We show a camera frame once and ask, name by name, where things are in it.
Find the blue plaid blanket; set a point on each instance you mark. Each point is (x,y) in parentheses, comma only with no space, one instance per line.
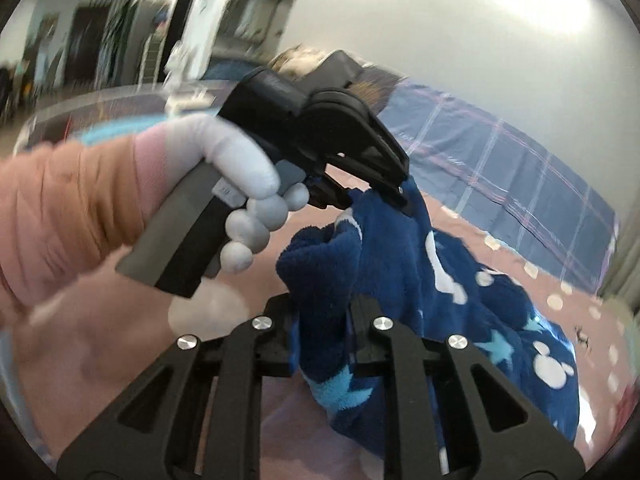
(500,170)

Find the blue star print pajama top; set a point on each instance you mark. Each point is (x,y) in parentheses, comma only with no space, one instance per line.
(450,310)

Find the dark blue quilt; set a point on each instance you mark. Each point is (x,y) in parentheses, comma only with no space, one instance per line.
(225,70)

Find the teal cloth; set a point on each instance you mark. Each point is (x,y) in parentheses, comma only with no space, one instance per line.
(100,132)

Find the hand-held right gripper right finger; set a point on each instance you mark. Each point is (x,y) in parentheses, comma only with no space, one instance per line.
(362,340)

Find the pile of beige clothes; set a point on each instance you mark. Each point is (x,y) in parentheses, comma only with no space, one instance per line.
(300,57)

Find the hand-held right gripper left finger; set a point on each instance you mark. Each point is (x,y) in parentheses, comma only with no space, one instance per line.
(280,340)

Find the person's left forearm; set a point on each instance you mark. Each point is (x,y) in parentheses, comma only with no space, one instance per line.
(65,210)

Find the pink polka dot bedsheet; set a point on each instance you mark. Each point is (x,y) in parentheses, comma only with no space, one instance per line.
(125,360)

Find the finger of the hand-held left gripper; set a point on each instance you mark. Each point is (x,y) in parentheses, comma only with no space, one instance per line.
(330,194)
(350,120)

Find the person's left hand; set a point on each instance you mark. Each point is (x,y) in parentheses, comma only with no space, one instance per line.
(240,155)

